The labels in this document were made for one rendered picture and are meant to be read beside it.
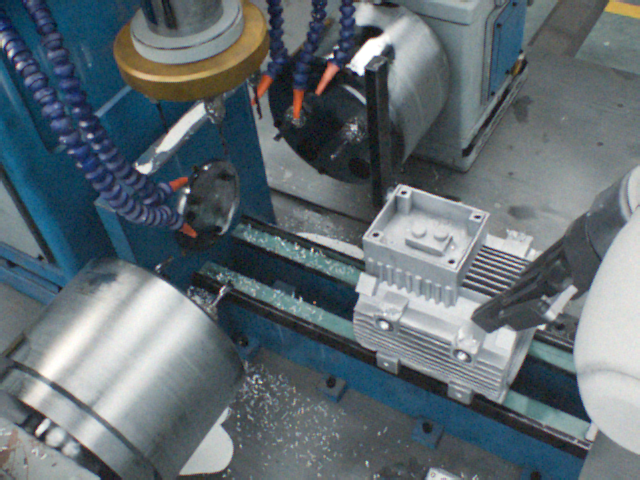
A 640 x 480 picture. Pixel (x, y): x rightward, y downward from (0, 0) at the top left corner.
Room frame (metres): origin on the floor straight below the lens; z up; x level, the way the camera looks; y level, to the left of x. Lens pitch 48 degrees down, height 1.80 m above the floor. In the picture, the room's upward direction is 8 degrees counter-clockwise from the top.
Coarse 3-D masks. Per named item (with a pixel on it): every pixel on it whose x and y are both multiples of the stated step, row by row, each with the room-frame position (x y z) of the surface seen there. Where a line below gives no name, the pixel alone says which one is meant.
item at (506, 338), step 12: (540, 252) 0.56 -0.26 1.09; (360, 276) 0.56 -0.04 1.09; (372, 276) 0.56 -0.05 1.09; (360, 288) 0.55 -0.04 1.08; (372, 288) 0.55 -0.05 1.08; (504, 336) 0.45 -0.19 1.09; (516, 336) 0.45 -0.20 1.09; (372, 348) 0.55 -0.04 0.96; (504, 348) 0.44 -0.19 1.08; (504, 396) 0.44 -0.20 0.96
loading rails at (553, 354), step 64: (256, 256) 0.80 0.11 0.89; (320, 256) 0.75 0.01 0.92; (256, 320) 0.68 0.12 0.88; (320, 320) 0.63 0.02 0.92; (320, 384) 0.58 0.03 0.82; (384, 384) 0.54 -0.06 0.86; (512, 384) 0.53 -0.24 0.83; (576, 384) 0.48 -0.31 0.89; (512, 448) 0.43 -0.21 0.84; (576, 448) 0.38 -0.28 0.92
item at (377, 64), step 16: (368, 64) 0.77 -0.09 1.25; (384, 64) 0.77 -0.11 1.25; (368, 80) 0.76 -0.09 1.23; (384, 80) 0.77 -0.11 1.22; (368, 96) 0.76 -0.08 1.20; (384, 96) 0.77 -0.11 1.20; (368, 112) 0.76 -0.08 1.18; (384, 112) 0.77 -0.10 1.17; (368, 128) 0.76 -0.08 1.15; (384, 128) 0.76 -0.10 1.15; (368, 144) 0.77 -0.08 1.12; (384, 144) 0.76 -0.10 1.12; (384, 160) 0.76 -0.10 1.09; (384, 176) 0.76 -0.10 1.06; (384, 192) 0.76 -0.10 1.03
